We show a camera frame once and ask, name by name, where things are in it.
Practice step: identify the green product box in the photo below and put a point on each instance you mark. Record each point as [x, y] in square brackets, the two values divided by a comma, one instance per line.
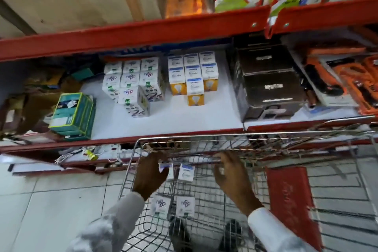
[72, 111]
[88, 130]

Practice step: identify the person's left hand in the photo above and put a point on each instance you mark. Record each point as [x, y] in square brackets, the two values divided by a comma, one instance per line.
[149, 176]

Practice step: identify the stack of purple print boxes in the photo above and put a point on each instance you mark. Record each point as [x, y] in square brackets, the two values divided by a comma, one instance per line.
[131, 83]

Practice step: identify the person's right forearm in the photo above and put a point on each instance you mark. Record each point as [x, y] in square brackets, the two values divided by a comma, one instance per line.
[274, 234]

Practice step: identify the person's left shoe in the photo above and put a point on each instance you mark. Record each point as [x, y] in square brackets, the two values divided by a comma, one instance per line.
[181, 235]

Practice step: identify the person's left fingers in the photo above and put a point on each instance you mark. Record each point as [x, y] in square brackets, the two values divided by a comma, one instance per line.
[158, 158]

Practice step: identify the yellow tag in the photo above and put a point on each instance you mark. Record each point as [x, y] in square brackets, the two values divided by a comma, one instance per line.
[91, 155]

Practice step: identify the purple print lamp carton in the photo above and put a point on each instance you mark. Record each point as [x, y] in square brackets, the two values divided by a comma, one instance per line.
[185, 206]
[161, 206]

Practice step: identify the person's left forearm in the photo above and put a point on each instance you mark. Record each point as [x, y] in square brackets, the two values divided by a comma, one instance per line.
[115, 225]

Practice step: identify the black cardboard box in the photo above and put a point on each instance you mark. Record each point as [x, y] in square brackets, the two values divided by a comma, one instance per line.
[271, 112]
[262, 58]
[273, 88]

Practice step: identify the person's right hand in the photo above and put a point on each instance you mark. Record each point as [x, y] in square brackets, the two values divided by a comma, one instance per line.
[234, 185]

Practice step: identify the small teal box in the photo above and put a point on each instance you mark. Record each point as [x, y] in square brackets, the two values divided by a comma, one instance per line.
[83, 74]

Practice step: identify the pile of brown cardboard packages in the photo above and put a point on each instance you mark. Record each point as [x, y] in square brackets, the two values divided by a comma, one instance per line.
[32, 107]

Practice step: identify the red cart seat flap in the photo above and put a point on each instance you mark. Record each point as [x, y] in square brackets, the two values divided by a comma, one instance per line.
[291, 204]

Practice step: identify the red metal shelving rack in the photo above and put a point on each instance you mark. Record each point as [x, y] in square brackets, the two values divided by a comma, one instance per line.
[118, 34]

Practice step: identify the small blue-topped bulb carton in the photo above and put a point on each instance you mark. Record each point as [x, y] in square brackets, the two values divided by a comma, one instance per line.
[168, 172]
[186, 173]

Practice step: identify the orange black tool blister pack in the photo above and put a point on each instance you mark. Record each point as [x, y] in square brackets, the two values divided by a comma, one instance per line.
[330, 83]
[364, 83]

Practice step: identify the person's right shoe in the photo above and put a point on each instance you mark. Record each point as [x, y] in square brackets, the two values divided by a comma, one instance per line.
[234, 237]

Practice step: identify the person's right fingers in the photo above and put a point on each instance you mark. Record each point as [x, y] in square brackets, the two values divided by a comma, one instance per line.
[227, 160]

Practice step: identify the stack of orange bulb boxes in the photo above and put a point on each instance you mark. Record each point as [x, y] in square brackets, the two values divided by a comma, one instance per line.
[193, 79]

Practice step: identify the person's shoe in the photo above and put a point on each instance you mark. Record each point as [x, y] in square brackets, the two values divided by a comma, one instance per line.
[234, 237]
[181, 235]

